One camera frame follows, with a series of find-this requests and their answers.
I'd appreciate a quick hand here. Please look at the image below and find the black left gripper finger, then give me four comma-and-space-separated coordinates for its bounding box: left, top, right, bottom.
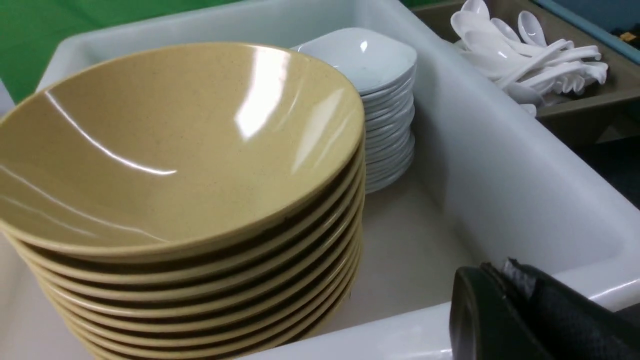
449, 258, 640, 360

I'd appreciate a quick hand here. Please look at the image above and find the yellow noodle bowl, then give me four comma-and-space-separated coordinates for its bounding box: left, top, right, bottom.
1, 42, 365, 258

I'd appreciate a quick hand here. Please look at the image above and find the white plastic tub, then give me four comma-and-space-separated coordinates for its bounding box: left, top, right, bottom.
0, 0, 640, 360

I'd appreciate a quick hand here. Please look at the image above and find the olive plastic spoon bin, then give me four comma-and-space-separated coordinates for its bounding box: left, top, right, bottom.
411, 0, 640, 146

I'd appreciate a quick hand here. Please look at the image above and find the pile of white spoons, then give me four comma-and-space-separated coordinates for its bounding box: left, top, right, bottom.
450, 0, 609, 116

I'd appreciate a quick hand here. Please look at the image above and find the stack of white dishes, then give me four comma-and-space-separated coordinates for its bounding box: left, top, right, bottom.
294, 27, 418, 194

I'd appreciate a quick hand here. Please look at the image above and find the blue plastic chopstick bin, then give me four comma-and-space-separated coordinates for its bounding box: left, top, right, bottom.
534, 0, 640, 65

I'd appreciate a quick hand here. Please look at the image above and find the stack of yellow bowls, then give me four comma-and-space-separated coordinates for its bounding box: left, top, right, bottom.
5, 145, 367, 360

